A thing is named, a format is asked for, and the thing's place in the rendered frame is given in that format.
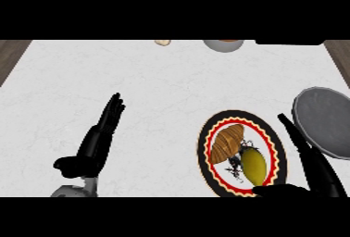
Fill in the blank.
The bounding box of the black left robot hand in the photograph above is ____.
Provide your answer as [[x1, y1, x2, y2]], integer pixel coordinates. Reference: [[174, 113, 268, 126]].
[[52, 92, 128, 180]]

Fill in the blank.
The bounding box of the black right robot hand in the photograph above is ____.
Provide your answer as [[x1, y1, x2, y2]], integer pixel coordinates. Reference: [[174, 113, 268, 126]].
[[252, 113, 349, 198]]

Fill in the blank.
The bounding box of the black red patterned plate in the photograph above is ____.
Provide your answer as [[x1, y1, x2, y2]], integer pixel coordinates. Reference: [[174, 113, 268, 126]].
[[196, 109, 289, 198]]

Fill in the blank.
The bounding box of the brown croissant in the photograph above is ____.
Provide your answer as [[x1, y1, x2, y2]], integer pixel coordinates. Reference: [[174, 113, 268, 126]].
[[209, 123, 247, 165]]

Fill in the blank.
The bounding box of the yellow-green mango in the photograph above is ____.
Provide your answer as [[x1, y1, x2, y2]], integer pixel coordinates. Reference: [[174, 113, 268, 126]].
[[240, 145, 268, 188]]

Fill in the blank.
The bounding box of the grey bowl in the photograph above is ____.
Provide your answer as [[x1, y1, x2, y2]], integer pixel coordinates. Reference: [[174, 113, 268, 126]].
[[203, 39, 246, 54]]

